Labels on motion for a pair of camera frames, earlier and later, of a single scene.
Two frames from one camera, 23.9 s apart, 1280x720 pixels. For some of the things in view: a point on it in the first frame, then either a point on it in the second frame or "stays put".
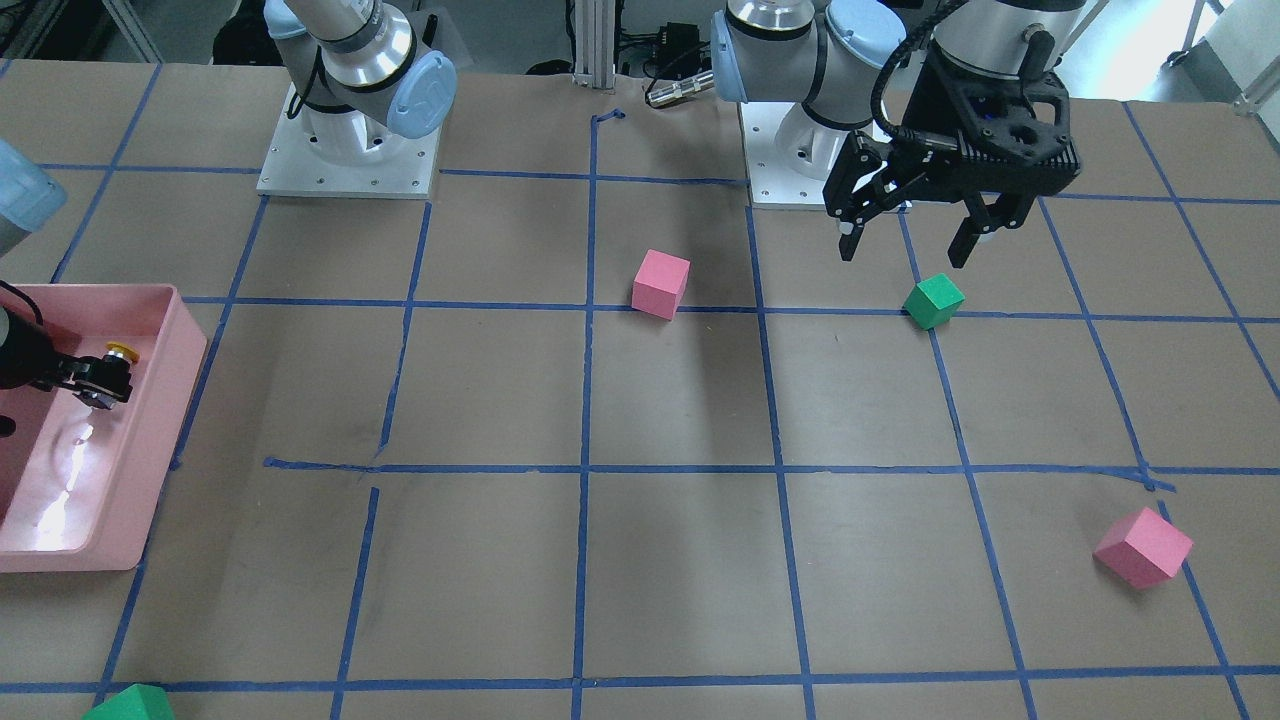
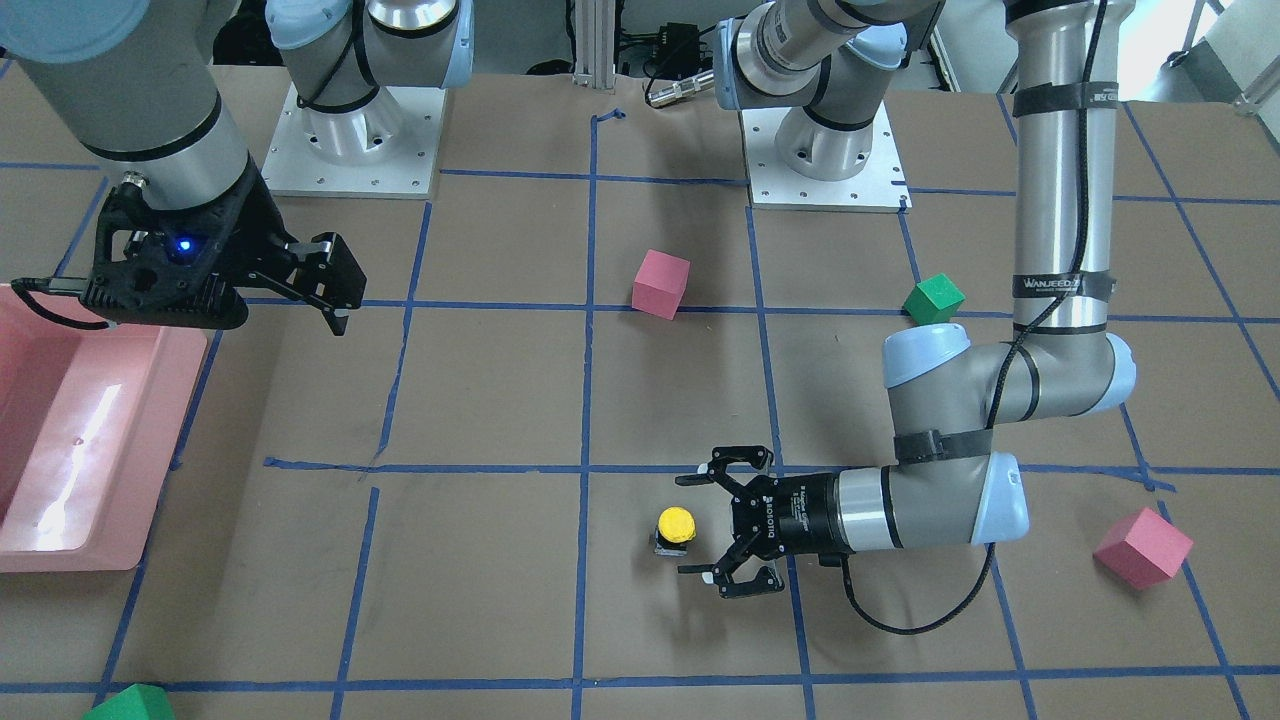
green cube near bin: x=136 y=702 stays put
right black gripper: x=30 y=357 -> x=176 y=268
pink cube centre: x=659 y=284 stays put
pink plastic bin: x=79 y=485 stays put
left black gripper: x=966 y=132 -> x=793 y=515
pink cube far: x=1144 y=549 stays put
